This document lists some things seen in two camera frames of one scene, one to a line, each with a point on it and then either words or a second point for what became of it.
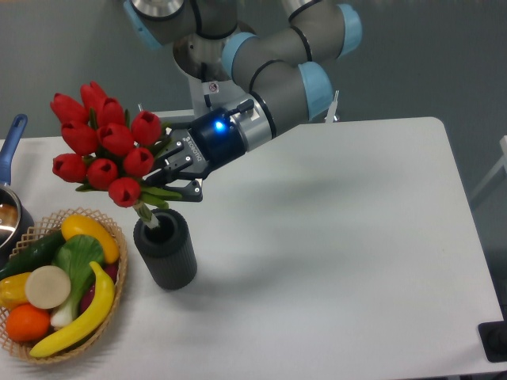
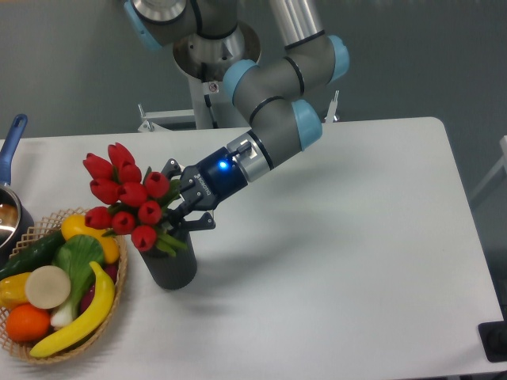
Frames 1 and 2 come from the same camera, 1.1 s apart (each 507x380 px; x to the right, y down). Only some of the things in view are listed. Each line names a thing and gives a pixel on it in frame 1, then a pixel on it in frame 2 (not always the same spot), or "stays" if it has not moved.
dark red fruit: [112, 271] stays
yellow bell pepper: [13, 290] stays
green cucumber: [40, 253] stays
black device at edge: [493, 336] stays
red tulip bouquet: [108, 148] to [135, 203]
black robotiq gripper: [211, 140] to [214, 181]
